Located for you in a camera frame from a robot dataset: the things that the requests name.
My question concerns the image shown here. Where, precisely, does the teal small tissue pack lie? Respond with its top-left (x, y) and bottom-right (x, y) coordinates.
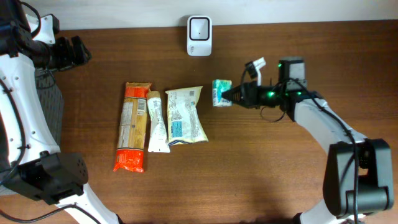
top-left (212, 79), bottom-right (232, 107)

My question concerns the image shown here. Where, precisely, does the orange pasta package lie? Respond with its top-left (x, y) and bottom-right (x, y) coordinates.
top-left (113, 82), bottom-right (152, 173)

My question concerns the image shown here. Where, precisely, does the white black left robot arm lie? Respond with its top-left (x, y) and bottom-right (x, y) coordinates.
top-left (1, 1), bottom-right (121, 223)

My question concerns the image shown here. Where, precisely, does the white black barcode scanner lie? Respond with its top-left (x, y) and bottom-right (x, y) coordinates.
top-left (187, 16), bottom-right (213, 57)

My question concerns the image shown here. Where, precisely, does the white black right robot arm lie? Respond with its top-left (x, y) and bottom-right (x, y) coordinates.
top-left (221, 57), bottom-right (395, 224)

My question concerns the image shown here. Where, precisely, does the dark grey plastic basket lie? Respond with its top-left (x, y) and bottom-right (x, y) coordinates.
top-left (35, 69), bottom-right (64, 145)

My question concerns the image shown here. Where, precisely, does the white tube with cork cap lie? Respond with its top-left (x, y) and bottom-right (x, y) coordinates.
top-left (147, 91), bottom-right (170, 153)

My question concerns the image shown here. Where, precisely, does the cream yellow snack bag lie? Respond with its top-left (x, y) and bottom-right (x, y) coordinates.
top-left (165, 86), bottom-right (208, 146)

